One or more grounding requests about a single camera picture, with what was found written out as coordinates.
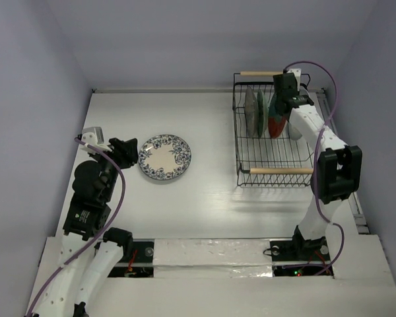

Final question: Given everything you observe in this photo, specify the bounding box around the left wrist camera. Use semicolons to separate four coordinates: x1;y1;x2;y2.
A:
79;127;111;154

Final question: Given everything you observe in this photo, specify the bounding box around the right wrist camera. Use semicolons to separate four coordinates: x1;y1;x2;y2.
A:
284;68;302;88

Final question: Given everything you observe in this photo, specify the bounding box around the blue floral plate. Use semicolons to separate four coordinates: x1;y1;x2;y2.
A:
138;134;192;181

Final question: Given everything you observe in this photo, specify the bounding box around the grey stone plate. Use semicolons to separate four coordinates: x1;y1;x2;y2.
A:
244;87;258;138

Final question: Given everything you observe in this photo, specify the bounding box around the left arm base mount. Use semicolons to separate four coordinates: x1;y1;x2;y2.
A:
103;228;154;278

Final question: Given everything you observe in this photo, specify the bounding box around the black wire dish rack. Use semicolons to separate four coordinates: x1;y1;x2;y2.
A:
232;73;313;188

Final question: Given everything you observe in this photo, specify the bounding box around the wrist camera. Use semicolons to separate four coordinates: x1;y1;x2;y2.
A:
79;127;111;154
284;68;302;88

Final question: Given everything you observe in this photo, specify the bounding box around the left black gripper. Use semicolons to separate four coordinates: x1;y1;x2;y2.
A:
90;137;138;200

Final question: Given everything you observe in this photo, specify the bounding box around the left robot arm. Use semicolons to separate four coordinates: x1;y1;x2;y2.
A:
26;133;139;316

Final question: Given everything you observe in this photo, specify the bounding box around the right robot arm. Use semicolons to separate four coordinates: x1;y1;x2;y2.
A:
273;73;362;260

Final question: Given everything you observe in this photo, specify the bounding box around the silver tape strip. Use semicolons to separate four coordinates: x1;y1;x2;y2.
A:
152;238;273;279

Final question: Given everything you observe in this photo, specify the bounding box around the red and teal plate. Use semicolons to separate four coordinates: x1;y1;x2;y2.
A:
267;93;286;139

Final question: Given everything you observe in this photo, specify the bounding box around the light green plate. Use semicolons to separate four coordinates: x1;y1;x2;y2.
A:
257;89;269;138

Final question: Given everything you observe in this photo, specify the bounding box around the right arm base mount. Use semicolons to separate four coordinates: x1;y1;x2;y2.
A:
263;227;333;277

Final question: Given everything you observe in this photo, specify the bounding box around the white bowl plate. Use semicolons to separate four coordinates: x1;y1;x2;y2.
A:
287;122;302;141

